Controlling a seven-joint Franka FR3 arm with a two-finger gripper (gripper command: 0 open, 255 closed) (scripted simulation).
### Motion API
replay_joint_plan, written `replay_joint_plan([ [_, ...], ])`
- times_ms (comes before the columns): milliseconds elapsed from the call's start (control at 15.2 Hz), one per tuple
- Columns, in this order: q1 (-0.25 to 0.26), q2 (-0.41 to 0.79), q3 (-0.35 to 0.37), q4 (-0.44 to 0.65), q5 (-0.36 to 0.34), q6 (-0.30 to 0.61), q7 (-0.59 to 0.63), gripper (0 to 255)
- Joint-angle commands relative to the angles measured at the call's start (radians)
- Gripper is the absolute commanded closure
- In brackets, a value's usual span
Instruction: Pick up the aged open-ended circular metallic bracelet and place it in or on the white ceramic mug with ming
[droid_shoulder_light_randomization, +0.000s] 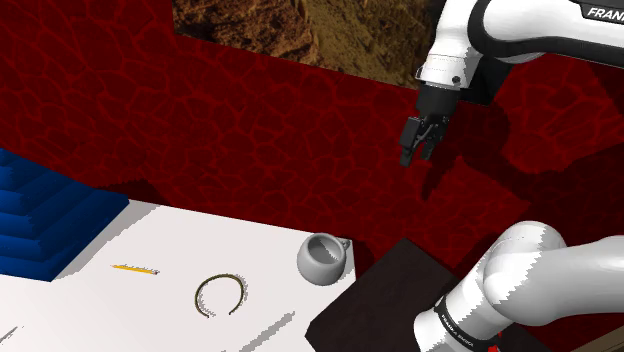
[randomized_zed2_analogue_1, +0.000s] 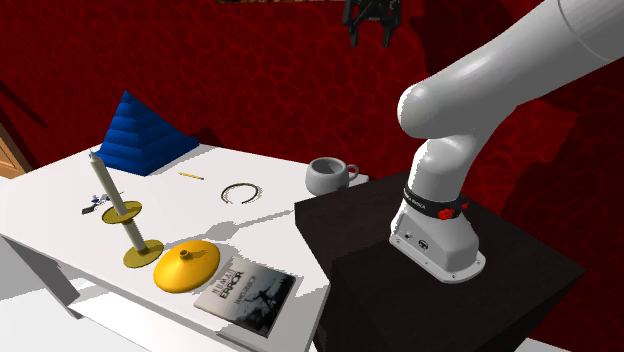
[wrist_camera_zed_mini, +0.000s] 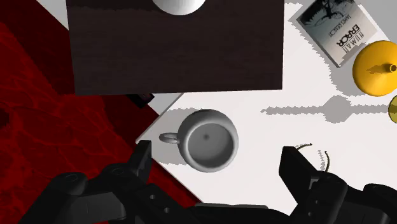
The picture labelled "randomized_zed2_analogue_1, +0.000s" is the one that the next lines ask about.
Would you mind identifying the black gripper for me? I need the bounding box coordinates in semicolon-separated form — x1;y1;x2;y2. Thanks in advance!
342;0;404;49

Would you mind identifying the grey mug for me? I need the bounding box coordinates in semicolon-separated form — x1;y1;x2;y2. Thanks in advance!
304;156;360;197

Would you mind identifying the white table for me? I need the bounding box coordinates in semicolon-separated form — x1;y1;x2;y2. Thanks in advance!
0;142;370;352

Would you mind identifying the blue stepped pyramid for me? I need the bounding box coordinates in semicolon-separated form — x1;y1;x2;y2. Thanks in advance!
93;89;201;177

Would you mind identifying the dark robot stand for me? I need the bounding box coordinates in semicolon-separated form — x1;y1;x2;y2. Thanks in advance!
293;170;587;352

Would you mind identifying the grey book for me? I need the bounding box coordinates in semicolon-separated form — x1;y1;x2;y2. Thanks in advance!
193;255;298;339

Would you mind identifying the yellow domed lid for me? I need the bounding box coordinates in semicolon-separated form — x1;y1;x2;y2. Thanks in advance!
152;239;222;295

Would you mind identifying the white candle in gold holder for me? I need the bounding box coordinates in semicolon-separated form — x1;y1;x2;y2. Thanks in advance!
88;149;165;269

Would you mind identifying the small dark blue toy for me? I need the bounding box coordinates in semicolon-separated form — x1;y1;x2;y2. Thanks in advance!
81;191;125;216

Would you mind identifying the wooden door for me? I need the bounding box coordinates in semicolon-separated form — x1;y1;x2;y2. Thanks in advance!
0;121;28;180

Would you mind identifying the dark open ring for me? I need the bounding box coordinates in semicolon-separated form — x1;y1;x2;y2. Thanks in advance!
220;182;262;205

